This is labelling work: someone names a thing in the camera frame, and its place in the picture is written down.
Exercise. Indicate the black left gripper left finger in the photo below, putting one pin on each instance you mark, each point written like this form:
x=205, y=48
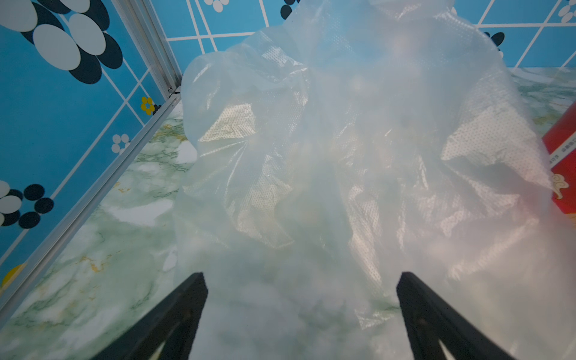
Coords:
x=170, y=327

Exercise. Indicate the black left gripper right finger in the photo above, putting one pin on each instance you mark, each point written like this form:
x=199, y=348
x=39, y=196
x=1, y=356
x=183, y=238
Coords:
x=432, y=325

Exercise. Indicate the translucent plastic carrier bag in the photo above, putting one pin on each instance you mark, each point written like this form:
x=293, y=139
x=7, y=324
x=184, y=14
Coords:
x=354, y=142

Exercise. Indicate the red cup white lid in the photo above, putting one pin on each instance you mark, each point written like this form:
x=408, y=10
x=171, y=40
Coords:
x=560, y=142

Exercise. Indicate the aluminium left corner post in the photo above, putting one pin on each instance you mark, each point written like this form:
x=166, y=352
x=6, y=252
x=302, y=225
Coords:
x=146, y=31

